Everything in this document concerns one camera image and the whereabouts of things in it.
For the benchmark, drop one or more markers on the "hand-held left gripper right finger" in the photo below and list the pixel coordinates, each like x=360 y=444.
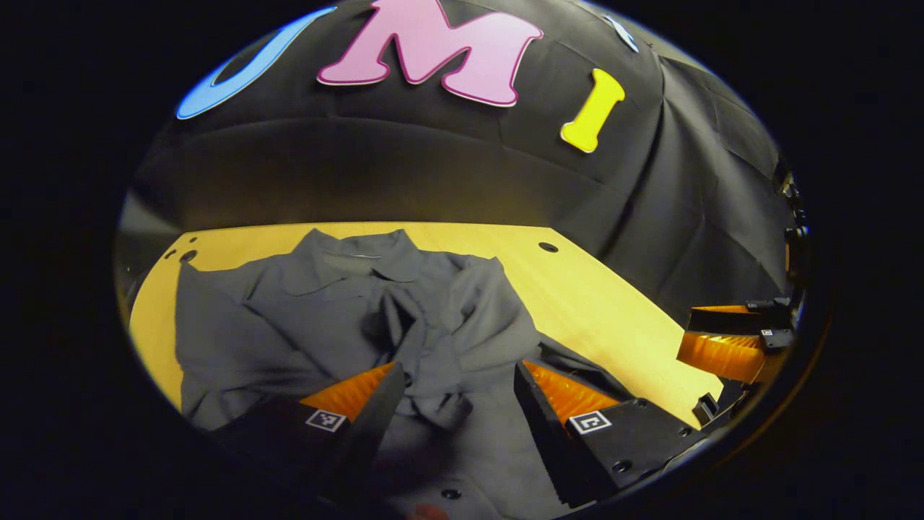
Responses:
x=538 y=426

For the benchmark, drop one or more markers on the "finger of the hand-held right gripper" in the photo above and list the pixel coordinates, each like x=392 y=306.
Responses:
x=722 y=319
x=722 y=357

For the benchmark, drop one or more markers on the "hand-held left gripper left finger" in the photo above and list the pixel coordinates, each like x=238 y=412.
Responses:
x=379 y=412

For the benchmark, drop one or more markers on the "grey collared shirt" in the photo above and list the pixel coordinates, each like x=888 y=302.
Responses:
x=289 y=325

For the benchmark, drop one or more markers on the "black backdrop cloth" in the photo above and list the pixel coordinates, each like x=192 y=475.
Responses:
x=433 y=166

